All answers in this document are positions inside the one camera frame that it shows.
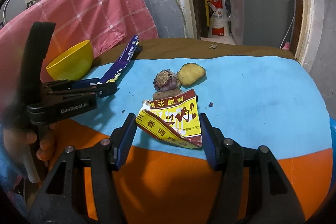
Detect blue plastic basin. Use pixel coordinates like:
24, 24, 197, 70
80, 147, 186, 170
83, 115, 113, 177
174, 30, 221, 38
330, 117, 336, 189

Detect red white rice sack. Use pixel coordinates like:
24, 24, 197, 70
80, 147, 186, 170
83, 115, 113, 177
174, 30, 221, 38
208, 0, 230, 36

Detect blue snack wrapper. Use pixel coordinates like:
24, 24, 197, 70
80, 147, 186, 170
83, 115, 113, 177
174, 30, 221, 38
100, 35, 139, 84

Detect blue orange table cloth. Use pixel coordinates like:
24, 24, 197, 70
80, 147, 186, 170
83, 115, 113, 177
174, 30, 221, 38
56, 56, 333, 223

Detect yellow plastic bowl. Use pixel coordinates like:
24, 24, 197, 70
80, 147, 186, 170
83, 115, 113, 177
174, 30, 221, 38
46, 40, 93, 81

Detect purple onion scrap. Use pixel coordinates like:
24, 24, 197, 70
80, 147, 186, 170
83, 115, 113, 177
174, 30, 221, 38
153, 69, 181, 92

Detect pink checked cloth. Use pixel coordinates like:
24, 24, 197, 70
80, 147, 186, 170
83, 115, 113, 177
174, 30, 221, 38
1, 0, 158, 110

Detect person left hand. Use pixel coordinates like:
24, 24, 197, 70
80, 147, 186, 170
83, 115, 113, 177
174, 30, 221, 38
2, 122, 57, 162

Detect yellow red seasoning packet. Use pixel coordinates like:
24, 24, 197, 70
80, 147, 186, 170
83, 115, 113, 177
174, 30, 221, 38
135, 89, 202, 149

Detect potato slice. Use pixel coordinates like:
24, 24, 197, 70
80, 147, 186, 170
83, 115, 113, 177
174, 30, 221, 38
177, 63, 206, 86

